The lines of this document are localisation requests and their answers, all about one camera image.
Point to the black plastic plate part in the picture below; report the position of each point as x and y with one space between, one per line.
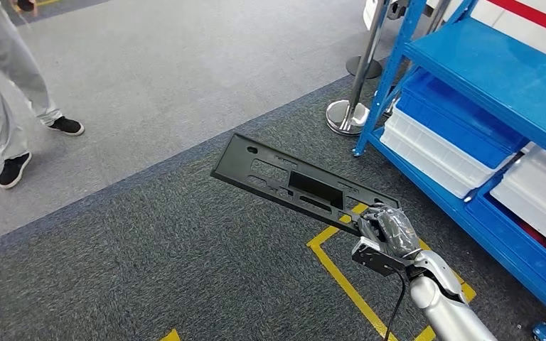
235 164

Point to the blue metal shelf rack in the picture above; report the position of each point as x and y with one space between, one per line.
489 75

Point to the chrome stanchion with round base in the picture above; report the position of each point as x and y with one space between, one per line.
348 120

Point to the yellow floor tape square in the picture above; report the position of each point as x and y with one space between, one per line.
339 273

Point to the blue plastic crate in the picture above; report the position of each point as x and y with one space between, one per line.
456 122
513 235

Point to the person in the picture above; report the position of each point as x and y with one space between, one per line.
0 70

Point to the white car with red stripe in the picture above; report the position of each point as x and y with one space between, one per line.
536 16

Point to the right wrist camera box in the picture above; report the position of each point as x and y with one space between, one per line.
372 259

